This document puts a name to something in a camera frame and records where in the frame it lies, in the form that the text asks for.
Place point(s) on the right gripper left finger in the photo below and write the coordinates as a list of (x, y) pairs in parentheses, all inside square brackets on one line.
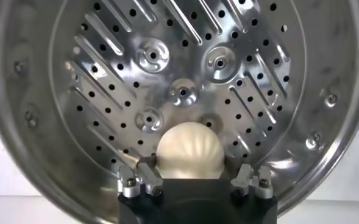
[(130, 182)]

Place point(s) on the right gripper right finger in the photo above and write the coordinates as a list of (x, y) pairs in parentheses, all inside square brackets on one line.
[(258, 182)]

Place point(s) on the white steamed baozi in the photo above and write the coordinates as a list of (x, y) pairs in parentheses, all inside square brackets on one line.
[(189, 149)]

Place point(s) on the stainless steel steamer basket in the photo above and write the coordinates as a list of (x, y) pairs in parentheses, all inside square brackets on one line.
[(106, 76)]

